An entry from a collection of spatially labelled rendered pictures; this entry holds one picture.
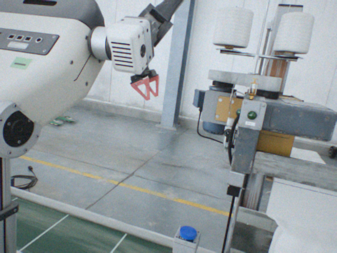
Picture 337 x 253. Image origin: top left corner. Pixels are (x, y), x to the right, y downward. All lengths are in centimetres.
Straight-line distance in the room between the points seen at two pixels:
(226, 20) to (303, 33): 31
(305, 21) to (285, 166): 58
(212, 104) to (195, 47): 498
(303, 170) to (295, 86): 505
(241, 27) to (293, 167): 62
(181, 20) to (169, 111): 197
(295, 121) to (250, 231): 76
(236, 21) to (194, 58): 506
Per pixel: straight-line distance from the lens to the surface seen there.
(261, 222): 151
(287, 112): 95
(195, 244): 97
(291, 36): 123
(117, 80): 697
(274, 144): 127
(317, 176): 119
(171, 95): 593
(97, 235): 173
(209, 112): 135
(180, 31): 594
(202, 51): 624
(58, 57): 74
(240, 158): 98
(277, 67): 144
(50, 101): 77
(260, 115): 90
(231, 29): 122
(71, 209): 192
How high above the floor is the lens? 141
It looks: 13 degrees down
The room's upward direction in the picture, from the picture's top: 8 degrees clockwise
